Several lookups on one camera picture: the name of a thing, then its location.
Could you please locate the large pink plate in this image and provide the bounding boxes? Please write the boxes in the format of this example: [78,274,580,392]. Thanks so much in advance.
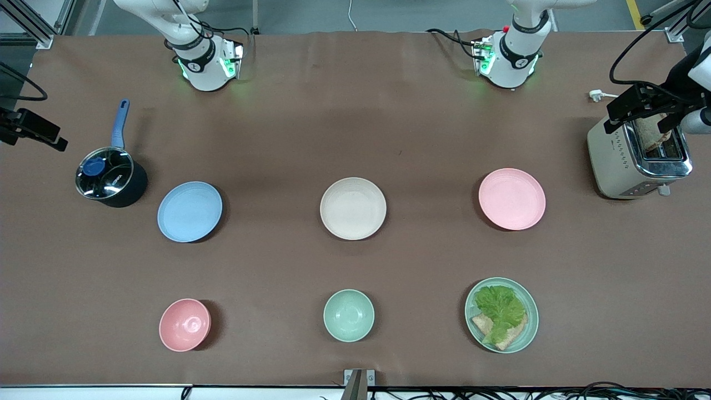
[478,168,547,231]

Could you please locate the large blue plate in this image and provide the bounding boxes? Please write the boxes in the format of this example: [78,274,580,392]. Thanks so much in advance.
[157,181,223,243]

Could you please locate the toast slice in toaster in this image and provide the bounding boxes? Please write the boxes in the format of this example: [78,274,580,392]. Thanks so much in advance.
[633,114,675,153]

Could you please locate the silver toaster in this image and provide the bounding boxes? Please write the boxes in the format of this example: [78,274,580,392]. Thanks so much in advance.
[587,114,694,201]

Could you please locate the glass lid with blue knob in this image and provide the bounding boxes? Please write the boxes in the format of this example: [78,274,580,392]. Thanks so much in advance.
[76,147,134,199]

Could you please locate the green plate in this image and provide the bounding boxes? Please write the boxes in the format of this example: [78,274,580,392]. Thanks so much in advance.
[465,277,539,354]

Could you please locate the green lettuce leaf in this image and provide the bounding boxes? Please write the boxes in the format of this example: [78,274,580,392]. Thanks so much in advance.
[474,285,527,345]

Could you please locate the brown table cover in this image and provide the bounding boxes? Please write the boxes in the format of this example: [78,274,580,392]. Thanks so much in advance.
[0,31,711,388]

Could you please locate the small pink bowl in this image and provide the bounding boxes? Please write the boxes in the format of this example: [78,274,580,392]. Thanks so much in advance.
[159,298,212,352]

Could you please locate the brown bread slice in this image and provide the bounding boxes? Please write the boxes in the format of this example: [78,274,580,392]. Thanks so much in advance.
[471,313,528,351]

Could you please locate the large beige plate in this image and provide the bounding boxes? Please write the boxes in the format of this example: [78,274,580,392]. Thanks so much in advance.
[320,177,387,241]

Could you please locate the small green bowl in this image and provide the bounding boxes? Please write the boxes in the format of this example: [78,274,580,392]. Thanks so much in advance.
[323,289,375,343]

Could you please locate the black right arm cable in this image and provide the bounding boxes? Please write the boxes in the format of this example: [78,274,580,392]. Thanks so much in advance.
[0,61,48,102]

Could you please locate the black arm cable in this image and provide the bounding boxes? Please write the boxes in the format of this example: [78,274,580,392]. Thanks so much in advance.
[609,0,711,85]
[0,61,48,102]

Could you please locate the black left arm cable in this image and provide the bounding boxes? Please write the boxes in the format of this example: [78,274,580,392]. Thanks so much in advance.
[609,0,711,85]

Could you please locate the aluminium frame profile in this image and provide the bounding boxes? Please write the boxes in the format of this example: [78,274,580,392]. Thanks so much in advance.
[639,0,711,44]
[0,0,54,49]

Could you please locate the black saucepan with blue handle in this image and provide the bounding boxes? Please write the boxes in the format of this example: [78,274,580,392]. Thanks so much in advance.
[75,99,149,209]

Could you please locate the black left base cable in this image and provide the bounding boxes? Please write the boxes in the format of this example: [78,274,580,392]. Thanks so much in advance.
[426,28,484,59]

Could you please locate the tangled black cables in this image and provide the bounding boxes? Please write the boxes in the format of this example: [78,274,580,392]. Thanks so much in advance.
[367,381,711,400]

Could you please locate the metal bracket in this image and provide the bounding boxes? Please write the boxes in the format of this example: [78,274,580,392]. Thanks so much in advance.
[343,369,376,400]

